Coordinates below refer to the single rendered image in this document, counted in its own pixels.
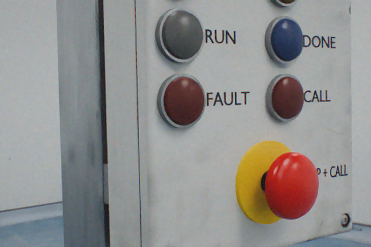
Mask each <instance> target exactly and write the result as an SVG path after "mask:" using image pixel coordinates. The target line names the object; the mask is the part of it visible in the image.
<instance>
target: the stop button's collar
mask: <svg viewBox="0 0 371 247"><path fill-rule="evenodd" d="M286 152H291V151H290V149H289V148H288V147H287V146H285V145H284V144H283V143H281V142H278V141H270V140H266V141H261V142H259V143H256V144H255V145H253V146H252V147H251V148H250V149H249V150H248V151H247V152H246V154H244V156H243V158H242V159H241V161H240V164H239V167H238V170H237V173H236V177H235V194H236V198H237V200H238V203H239V207H240V208H241V210H242V211H243V214H244V215H245V216H246V217H247V218H249V219H250V220H251V221H255V223H259V224H274V223H275V222H277V221H280V220H281V219H282V218H280V217H277V216H276V215H274V213H273V212H272V211H271V209H269V207H268V204H267V201H266V198H265V193H264V192H263V191H262V190H261V189H262V188H261V179H262V177H263V174H265V172H266V171H267V170H269V168H270V166H271V165H272V163H273V162H274V160H275V159H276V158H277V157H279V156H280V155H281V154H283V153H286ZM332 168H335V166H332V167H331V169H330V175H331V177H336V175H337V174H338V173H339V175H340V169H339V167H338V166H337V169H336V175H334V176H332ZM337 170H338V171H337ZM347 175H348V174H346V173H345V165H344V175H342V165H341V175H340V176H347Z"/></svg>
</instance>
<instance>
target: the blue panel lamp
mask: <svg viewBox="0 0 371 247"><path fill-rule="evenodd" d="M271 40H272V48H273V50H274V52H275V54H276V56H277V57H278V58H280V59H281V60H283V61H292V60H294V59H295V58H297V57H298V56H299V55H300V52H301V50H302V47H303V35H302V32H301V29H300V27H299V25H298V24H296V23H295V22H294V21H292V20H290V19H287V18H285V19H281V20H280V21H278V22H277V23H276V24H275V26H274V28H273V31H272V37H271Z"/></svg>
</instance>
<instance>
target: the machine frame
mask: <svg viewBox="0 0 371 247"><path fill-rule="evenodd" d="M56 16H57V55H58V74H59V112H60V151H61V189H62V206H63V228H64V247H110V212H109V204H105V203H104V182H103V165H104V164H107V163H108V145H107V123H106V79H105V57H104V13H103V0H56Z"/></svg>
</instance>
